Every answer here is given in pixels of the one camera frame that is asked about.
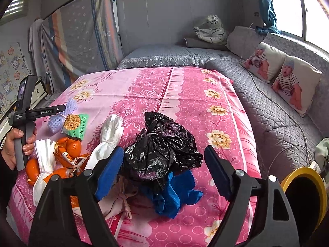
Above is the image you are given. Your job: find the person's left forearm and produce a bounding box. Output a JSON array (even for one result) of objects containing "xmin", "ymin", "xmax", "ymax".
[{"xmin": 0, "ymin": 148, "xmax": 18, "ymax": 211}]

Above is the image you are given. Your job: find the baby print pillow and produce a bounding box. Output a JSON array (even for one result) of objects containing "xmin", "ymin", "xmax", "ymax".
[
  {"xmin": 271, "ymin": 55, "xmax": 323, "ymax": 118},
  {"xmin": 243, "ymin": 42, "xmax": 287, "ymax": 83}
]

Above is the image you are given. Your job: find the green snack packet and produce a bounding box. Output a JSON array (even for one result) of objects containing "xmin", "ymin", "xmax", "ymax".
[{"xmin": 61, "ymin": 113, "xmax": 89, "ymax": 141}]

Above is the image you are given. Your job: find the black plastic bag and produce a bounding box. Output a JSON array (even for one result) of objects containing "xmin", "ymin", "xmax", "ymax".
[{"xmin": 121, "ymin": 112, "xmax": 204, "ymax": 194}]

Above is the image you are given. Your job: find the louvred wall vent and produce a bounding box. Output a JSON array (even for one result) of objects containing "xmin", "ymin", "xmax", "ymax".
[{"xmin": 3, "ymin": 0, "xmax": 29, "ymax": 19}]

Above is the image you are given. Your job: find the yellow trash bin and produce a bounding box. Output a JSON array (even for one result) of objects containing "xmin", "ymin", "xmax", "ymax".
[{"xmin": 280, "ymin": 166, "xmax": 328, "ymax": 243}]

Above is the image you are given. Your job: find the window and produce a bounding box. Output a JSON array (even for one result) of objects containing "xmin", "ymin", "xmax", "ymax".
[{"xmin": 269, "ymin": 0, "xmax": 329, "ymax": 53}]

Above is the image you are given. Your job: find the striped cloth cover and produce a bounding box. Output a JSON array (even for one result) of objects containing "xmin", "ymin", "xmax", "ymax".
[{"xmin": 41, "ymin": 0, "xmax": 124, "ymax": 88}]

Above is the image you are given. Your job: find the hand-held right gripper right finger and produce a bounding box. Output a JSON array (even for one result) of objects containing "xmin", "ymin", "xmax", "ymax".
[{"xmin": 204, "ymin": 145, "xmax": 300, "ymax": 247}]

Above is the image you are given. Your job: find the blue curtain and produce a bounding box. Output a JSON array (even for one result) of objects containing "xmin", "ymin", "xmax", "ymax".
[{"xmin": 253, "ymin": 0, "xmax": 282, "ymax": 35}]

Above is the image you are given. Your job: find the grey quilted cover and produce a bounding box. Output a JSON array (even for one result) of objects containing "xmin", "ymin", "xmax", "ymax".
[{"xmin": 206, "ymin": 33, "xmax": 329, "ymax": 181}]

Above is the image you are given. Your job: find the purple foam fruit net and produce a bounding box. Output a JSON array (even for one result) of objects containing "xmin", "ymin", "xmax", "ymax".
[{"xmin": 47, "ymin": 98, "xmax": 78, "ymax": 135}]

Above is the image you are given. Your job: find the white cabinet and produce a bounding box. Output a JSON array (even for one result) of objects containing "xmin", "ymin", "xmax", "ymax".
[{"xmin": 28, "ymin": 78, "xmax": 49, "ymax": 104}]

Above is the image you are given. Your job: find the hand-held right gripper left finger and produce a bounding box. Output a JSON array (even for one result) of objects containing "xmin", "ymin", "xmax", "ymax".
[{"xmin": 28, "ymin": 146, "xmax": 125, "ymax": 247}]

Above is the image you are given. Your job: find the pink floral bed sheet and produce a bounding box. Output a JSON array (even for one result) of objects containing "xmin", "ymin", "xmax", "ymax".
[{"xmin": 8, "ymin": 66, "xmax": 263, "ymax": 247}]

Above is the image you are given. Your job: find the beige plastic bag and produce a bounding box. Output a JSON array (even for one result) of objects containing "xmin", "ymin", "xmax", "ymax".
[{"xmin": 98, "ymin": 177, "xmax": 141, "ymax": 221}]

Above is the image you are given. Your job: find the grey lace-trimmed bedspread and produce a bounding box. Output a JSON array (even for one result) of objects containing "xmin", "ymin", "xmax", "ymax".
[{"xmin": 117, "ymin": 44, "xmax": 240, "ymax": 70}]

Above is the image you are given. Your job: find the person's left hand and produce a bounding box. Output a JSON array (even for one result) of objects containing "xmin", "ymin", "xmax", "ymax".
[{"xmin": 3, "ymin": 128, "xmax": 38, "ymax": 171}]

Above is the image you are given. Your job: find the white hanging garment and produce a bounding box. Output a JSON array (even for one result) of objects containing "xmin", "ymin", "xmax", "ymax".
[{"xmin": 28, "ymin": 18, "xmax": 48, "ymax": 78}]

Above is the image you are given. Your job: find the grey cushion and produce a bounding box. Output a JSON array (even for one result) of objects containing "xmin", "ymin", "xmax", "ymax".
[{"xmin": 227, "ymin": 26, "xmax": 268, "ymax": 58}]

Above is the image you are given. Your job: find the cartoon wall sticker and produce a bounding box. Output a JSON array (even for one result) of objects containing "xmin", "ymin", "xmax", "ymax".
[{"xmin": 0, "ymin": 42, "xmax": 32, "ymax": 114}]

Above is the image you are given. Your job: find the white tiger plush toy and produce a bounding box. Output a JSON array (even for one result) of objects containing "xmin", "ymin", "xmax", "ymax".
[{"xmin": 193, "ymin": 15, "xmax": 230, "ymax": 44}]

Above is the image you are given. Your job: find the blue plastic bag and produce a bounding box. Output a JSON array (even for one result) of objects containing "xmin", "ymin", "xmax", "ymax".
[{"xmin": 140, "ymin": 170, "xmax": 203, "ymax": 219}]

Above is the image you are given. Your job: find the grey flat pillow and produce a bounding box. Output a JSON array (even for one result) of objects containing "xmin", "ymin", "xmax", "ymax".
[{"xmin": 183, "ymin": 37, "xmax": 230, "ymax": 51}]

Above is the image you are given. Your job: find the light green cloth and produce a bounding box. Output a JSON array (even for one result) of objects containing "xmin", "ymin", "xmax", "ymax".
[{"xmin": 315, "ymin": 137, "xmax": 329, "ymax": 171}]

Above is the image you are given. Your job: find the orange snack wrapper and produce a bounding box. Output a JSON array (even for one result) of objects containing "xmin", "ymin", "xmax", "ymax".
[{"xmin": 53, "ymin": 145, "xmax": 91, "ymax": 178}]

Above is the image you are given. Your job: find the white tied plastic bag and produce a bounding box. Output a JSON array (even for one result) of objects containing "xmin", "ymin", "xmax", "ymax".
[{"xmin": 33, "ymin": 139, "xmax": 57, "ymax": 207}]

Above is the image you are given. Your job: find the white twisted plastic bag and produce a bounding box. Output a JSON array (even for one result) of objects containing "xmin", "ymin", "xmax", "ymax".
[{"xmin": 83, "ymin": 114, "xmax": 124, "ymax": 172}]

